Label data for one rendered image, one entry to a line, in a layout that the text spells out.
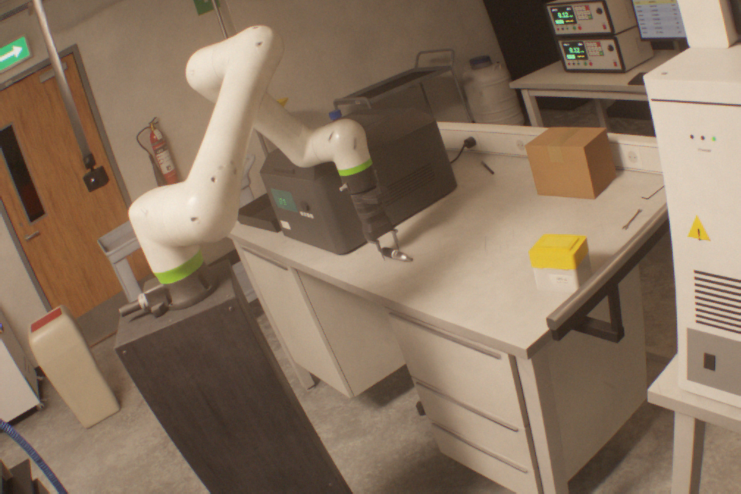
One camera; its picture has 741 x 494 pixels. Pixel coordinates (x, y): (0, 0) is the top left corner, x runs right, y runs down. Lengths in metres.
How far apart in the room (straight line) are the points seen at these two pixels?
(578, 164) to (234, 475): 1.24
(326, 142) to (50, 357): 2.34
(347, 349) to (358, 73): 3.32
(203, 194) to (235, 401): 0.48
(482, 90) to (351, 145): 3.98
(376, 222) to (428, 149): 0.38
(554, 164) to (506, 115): 3.85
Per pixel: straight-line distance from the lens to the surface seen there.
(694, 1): 0.95
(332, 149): 1.71
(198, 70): 1.52
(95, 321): 4.87
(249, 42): 1.41
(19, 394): 4.31
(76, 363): 3.60
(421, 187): 2.07
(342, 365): 2.51
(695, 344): 0.97
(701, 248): 0.87
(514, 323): 1.36
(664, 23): 3.14
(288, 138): 1.72
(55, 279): 4.76
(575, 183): 1.84
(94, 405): 3.73
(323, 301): 2.39
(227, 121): 1.30
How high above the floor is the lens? 1.63
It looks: 21 degrees down
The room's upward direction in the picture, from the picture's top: 20 degrees counter-clockwise
